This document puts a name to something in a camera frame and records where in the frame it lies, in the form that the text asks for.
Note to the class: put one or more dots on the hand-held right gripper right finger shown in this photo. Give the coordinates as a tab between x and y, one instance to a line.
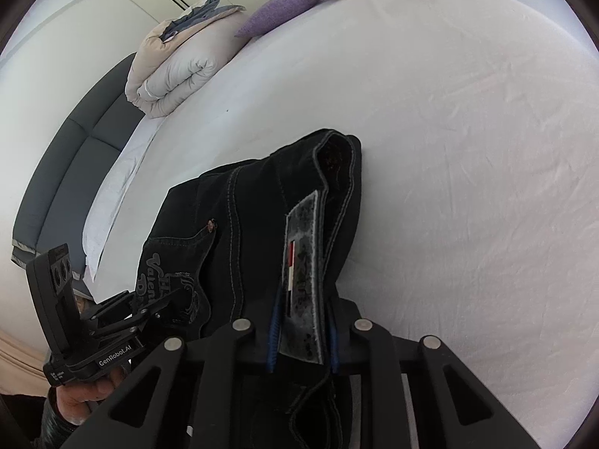
333	341

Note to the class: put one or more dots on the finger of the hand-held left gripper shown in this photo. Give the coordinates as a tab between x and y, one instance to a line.
140	322
126	303

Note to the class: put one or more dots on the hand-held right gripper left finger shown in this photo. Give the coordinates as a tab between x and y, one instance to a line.
273	336

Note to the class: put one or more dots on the black pants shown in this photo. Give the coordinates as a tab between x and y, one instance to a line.
252	224

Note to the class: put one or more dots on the person's left forearm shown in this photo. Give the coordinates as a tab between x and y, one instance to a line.
52	421

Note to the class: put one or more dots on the person's left hand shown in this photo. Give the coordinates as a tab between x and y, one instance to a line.
89	395

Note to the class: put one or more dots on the dark grey headboard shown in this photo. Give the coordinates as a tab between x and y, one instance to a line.
70	159

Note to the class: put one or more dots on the white bed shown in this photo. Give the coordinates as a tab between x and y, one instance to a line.
444	173

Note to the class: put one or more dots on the folded beige duvet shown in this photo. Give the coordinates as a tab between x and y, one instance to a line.
187	61

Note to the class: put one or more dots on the purple pillow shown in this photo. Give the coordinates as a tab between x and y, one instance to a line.
281	11

